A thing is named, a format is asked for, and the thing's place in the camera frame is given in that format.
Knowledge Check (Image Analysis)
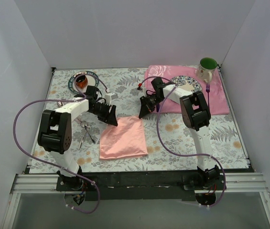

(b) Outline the salmon pink cloth napkin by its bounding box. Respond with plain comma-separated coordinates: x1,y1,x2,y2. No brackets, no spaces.
99,116,148,160

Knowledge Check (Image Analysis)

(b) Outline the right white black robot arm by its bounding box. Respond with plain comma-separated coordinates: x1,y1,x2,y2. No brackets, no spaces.
139,76,222,190

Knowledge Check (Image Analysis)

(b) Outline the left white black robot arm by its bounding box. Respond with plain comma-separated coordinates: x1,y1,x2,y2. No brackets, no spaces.
37,86,118,191

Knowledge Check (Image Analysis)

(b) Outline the green inside floral mug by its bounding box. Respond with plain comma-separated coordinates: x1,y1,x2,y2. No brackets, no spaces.
195,57,217,83

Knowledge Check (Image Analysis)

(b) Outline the purple plastic knife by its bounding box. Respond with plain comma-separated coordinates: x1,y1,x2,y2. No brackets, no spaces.
156,103,160,112

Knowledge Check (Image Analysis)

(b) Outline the floral tablecloth mat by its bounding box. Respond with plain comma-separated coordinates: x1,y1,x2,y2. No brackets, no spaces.
29,67,249,174

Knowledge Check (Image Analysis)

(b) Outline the silver fork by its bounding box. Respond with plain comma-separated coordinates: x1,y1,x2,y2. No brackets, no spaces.
85,125,96,144

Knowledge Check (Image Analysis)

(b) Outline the green rimmed white saucer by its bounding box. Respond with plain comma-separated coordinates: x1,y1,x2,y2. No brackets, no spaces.
68,71,99,94

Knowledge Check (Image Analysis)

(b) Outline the small brown cup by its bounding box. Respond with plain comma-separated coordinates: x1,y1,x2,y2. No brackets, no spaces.
75,74,88,89

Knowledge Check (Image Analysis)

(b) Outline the large silver spoon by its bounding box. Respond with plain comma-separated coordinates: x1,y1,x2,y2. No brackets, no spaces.
56,101,64,107

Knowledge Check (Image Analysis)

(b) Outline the blue floral patterned plate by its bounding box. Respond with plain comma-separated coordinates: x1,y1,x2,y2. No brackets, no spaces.
171,75,202,98

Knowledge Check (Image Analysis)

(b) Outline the purple plastic fork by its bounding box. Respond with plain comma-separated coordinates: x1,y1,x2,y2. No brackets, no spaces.
205,83,210,101

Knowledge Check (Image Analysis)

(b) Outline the pink rose placemat cloth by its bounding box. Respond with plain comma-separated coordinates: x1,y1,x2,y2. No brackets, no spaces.
144,65,229,115

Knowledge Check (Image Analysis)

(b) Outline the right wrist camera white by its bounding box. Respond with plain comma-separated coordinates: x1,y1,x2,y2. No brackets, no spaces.
137,83,147,95

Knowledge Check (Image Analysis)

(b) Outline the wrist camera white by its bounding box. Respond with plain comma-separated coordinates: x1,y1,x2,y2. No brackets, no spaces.
137,83,147,95
104,93,118,104

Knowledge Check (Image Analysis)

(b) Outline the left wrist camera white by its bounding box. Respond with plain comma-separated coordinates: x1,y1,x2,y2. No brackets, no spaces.
104,93,118,104

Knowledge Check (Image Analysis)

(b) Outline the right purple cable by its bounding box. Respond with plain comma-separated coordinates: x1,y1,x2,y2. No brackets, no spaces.
138,76,227,208

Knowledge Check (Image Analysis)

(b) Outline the purple cable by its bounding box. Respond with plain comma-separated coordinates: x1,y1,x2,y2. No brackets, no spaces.
13,73,110,213
138,76,227,208

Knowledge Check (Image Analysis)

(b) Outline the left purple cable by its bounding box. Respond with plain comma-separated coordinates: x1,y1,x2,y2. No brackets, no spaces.
13,73,110,213

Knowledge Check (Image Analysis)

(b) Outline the aluminium frame rail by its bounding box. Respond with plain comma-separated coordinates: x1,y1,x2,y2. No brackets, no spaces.
10,173,269,194

